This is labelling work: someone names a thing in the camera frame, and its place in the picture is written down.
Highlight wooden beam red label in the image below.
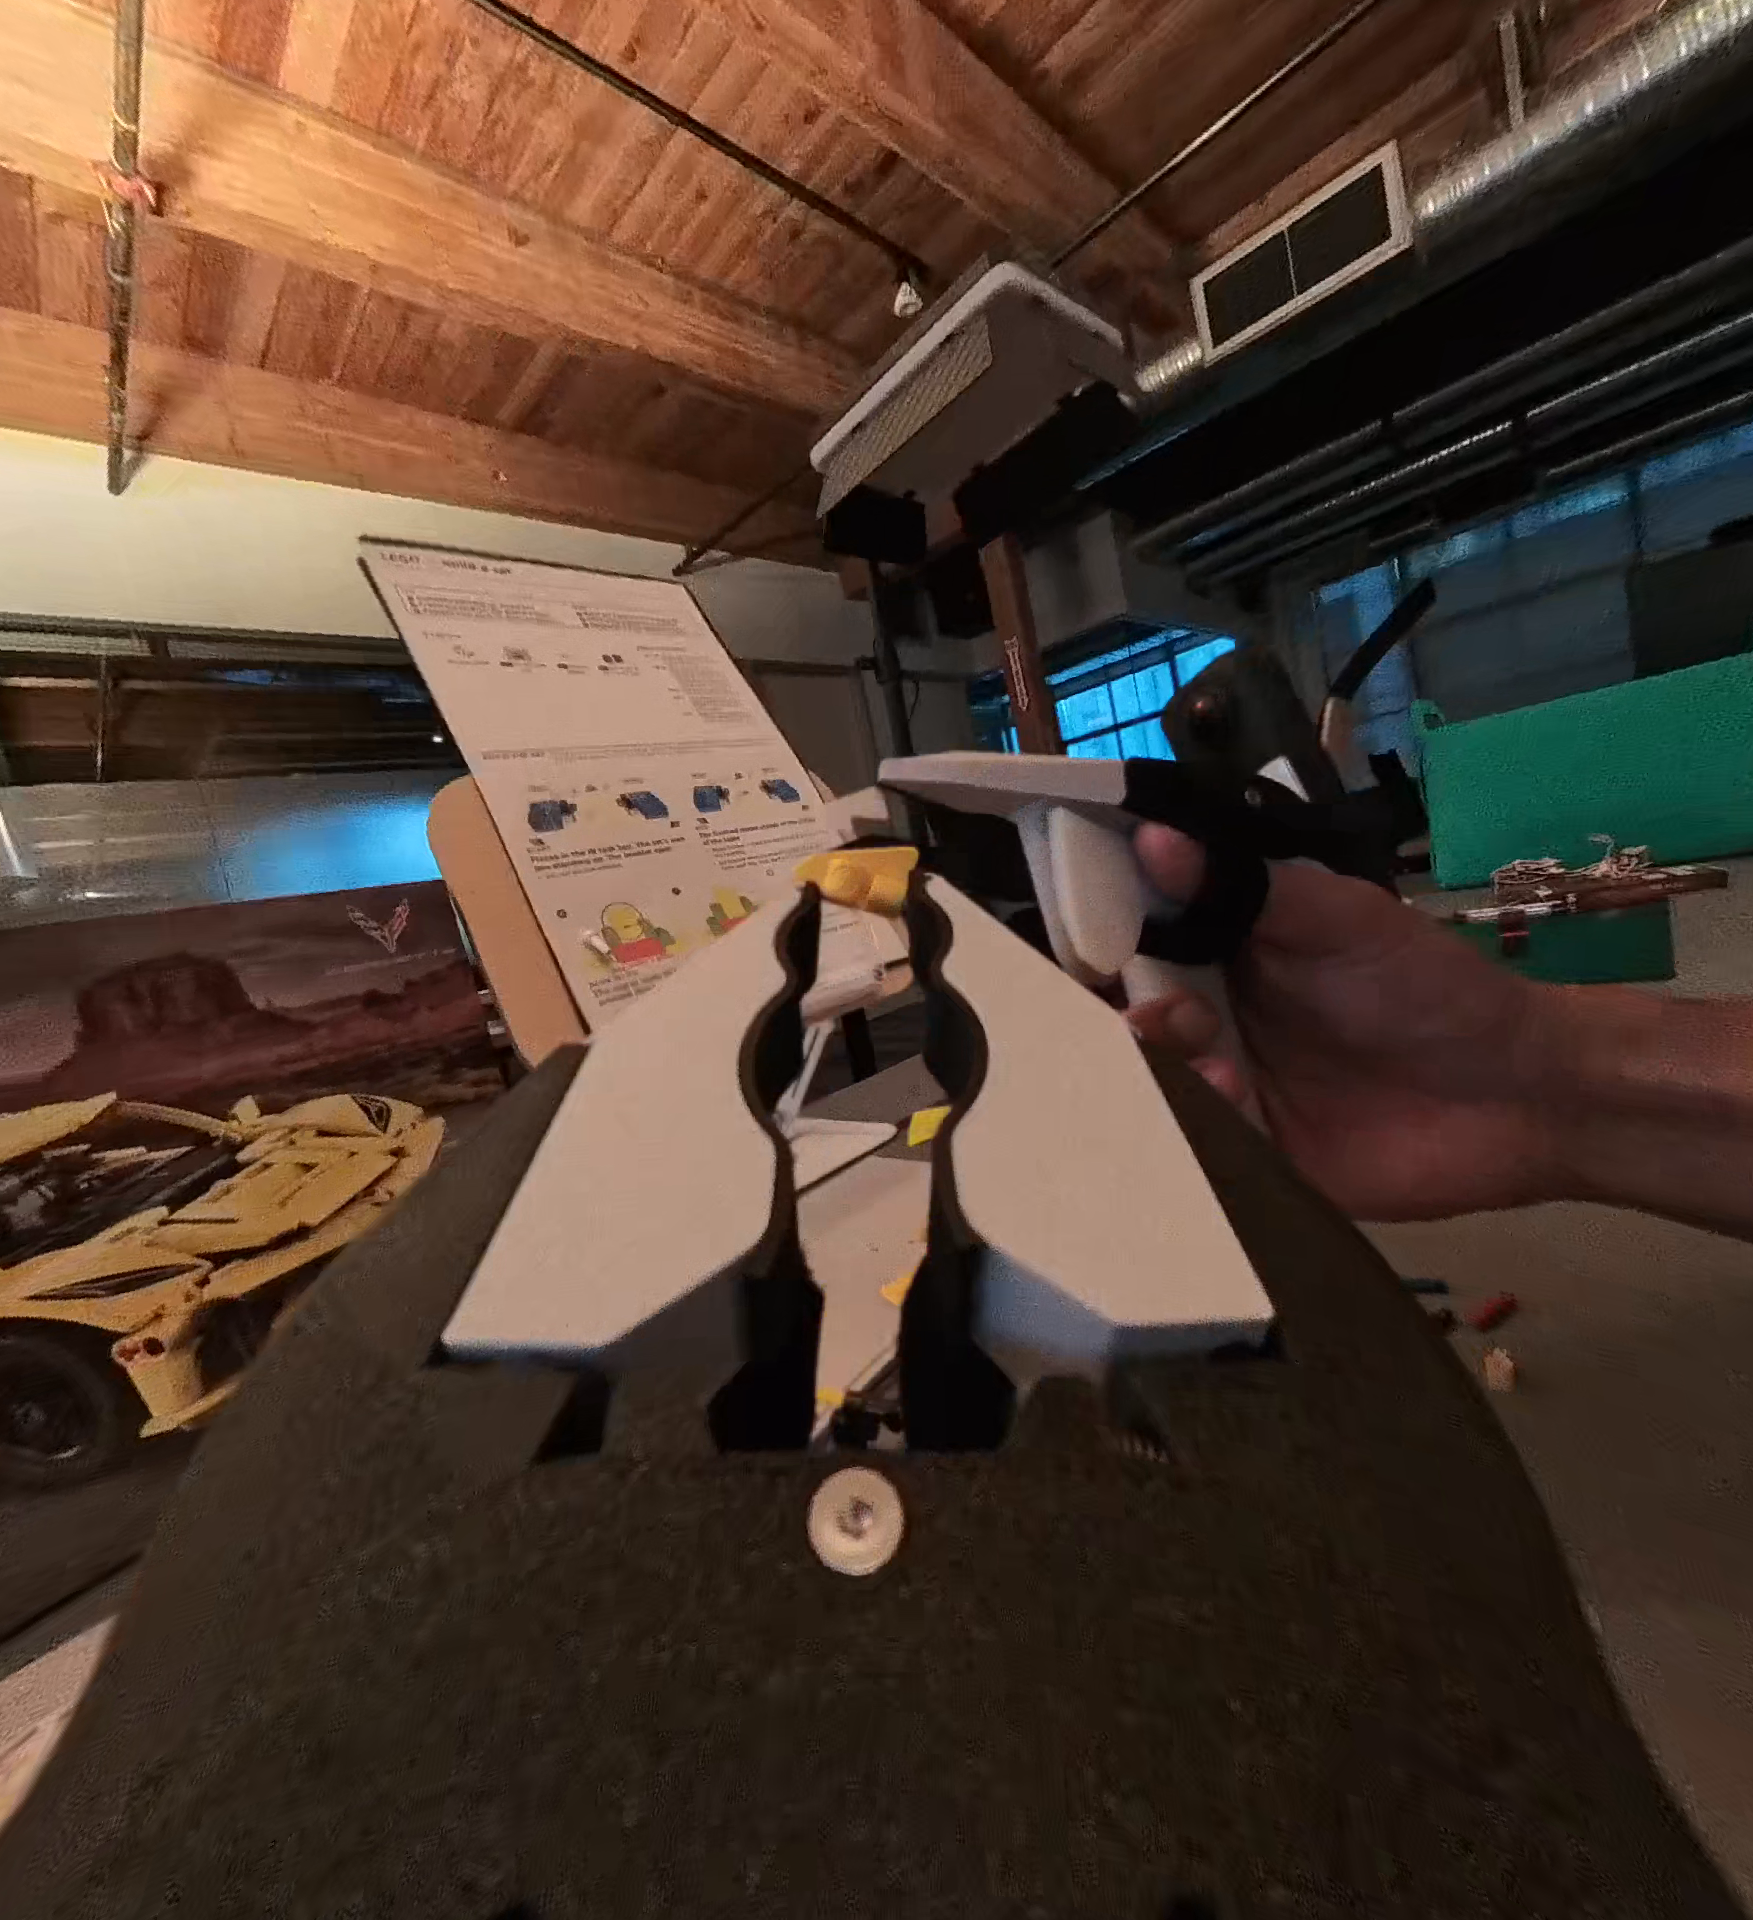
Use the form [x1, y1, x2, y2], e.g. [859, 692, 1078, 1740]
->
[978, 530, 1062, 752]

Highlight small twine tag bundle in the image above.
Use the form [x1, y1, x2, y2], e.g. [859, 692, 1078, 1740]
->
[1452, 834, 1733, 925]

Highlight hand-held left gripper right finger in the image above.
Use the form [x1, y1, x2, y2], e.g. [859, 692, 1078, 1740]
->
[905, 876, 1276, 1381]

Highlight person's right hand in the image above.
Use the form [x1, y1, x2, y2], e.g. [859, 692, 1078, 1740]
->
[1124, 823, 1570, 1224]

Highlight white jointed stand arm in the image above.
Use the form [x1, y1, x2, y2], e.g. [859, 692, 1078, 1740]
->
[771, 959, 926, 1145]

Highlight grey ceiling heater unit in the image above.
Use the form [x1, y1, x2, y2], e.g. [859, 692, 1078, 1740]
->
[807, 263, 1144, 523]

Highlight dark toy box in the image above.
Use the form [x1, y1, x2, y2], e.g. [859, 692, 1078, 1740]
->
[0, 878, 521, 1685]

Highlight yellow wedge toy panel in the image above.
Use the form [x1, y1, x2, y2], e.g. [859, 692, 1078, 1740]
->
[794, 843, 923, 923]

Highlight wooden framed sign board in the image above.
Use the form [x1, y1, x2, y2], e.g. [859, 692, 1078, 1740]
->
[358, 534, 893, 1068]

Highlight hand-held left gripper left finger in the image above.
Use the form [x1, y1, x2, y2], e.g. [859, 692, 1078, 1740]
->
[443, 886, 826, 1412]

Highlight metal ceiling duct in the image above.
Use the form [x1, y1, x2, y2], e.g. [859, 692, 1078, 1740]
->
[1131, 0, 1753, 401]

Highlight large paned window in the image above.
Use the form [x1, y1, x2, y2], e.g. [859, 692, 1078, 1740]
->
[966, 629, 1243, 763]

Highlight green tote bin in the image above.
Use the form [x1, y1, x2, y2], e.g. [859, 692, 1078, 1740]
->
[1406, 601, 1753, 889]

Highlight white vent box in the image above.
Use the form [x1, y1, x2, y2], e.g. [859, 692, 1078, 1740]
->
[1190, 140, 1419, 366]

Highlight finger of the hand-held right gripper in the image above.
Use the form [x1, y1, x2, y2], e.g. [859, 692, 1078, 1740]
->
[876, 750, 1131, 823]

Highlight green flat box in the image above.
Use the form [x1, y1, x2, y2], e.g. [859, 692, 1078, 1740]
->
[1452, 901, 1681, 988]

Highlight scattered small toy pins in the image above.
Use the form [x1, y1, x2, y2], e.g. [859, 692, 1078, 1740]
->
[1412, 1277, 1527, 1392]

